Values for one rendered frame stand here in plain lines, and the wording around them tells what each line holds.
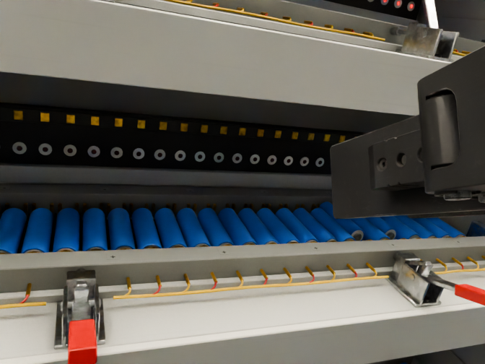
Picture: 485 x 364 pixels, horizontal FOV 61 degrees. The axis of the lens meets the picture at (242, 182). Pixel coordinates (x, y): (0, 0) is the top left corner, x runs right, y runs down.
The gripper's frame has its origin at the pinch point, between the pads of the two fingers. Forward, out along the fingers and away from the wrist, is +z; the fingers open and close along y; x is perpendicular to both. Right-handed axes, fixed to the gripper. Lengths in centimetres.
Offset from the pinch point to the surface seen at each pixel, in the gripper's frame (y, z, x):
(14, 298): 15.5, 19.2, 5.8
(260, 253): -1.5, 19.3, 3.7
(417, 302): -14.0, 16.2, 8.0
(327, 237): -9.5, 22.2, 2.6
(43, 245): 14.2, 22.2, 2.6
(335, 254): -8.3, 19.1, 4.0
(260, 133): -5.7, 27.9, -8.3
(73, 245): 12.2, 22.1, 2.6
